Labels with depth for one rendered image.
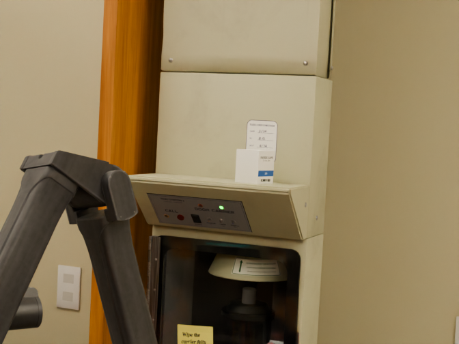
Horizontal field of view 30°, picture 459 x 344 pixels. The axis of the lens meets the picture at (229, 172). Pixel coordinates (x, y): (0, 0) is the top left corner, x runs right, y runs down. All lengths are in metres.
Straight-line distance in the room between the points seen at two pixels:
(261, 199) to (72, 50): 0.97
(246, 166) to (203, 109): 0.18
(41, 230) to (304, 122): 0.63
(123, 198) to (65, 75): 1.17
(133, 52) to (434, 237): 0.79
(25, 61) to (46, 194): 1.29
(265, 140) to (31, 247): 0.63
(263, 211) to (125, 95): 0.37
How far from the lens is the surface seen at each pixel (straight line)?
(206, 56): 1.66
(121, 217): 1.17
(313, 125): 1.58
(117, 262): 1.21
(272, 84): 1.61
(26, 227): 1.12
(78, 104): 2.30
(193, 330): 1.69
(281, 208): 1.51
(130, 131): 1.71
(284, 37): 1.61
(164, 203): 1.61
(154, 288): 1.71
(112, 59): 1.65
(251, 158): 1.53
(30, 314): 1.53
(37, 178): 1.14
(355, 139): 2.00
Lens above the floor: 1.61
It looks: 3 degrees down
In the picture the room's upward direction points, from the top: 3 degrees clockwise
